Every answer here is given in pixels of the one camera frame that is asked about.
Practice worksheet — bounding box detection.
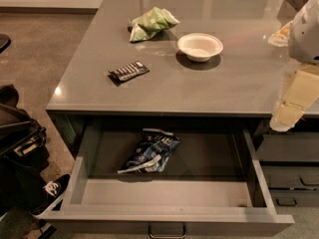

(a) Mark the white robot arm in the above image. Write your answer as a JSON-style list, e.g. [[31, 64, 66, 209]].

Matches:
[[268, 0, 319, 132]]

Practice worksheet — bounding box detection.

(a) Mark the white bowl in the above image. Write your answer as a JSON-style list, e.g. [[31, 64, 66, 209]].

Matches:
[[177, 33, 223, 63]]

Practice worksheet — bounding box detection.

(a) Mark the grey kitchen counter cabinet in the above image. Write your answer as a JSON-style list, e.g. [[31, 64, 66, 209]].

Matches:
[[47, 0, 299, 152]]

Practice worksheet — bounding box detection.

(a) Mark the black bag on floor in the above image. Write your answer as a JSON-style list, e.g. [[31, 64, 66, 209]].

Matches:
[[0, 85, 49, 213]]

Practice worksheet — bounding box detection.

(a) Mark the black and white sneaker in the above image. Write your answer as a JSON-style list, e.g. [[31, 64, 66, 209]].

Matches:
[[31, 174, 70, 219]]

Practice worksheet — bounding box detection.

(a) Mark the black candy bar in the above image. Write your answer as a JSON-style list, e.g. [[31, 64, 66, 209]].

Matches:
[[110, 61, 150, 83]]

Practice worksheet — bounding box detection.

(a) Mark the green chip bag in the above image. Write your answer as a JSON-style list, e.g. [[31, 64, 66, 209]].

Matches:
[[130, 7, 179, 43]]

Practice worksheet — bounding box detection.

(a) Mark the metal drawer handle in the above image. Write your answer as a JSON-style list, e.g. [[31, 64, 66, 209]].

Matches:
[[148, 224, 186, 239]]

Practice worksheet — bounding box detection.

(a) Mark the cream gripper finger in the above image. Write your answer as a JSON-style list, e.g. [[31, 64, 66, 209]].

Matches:
[[268, 22, 292, 47], [269, 65, 319, 132]]

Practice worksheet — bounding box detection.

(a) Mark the open grey top drawer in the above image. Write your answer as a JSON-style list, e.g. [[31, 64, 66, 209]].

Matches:
[[46, 120, 294, 237]]

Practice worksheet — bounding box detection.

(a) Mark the dark object at left edge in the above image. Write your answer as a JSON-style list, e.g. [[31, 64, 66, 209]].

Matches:
[[0, 34, 11, 54]]

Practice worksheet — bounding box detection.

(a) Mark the blue chip bag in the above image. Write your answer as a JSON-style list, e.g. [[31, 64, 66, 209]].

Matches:
[[118, 128, 180, 174]]

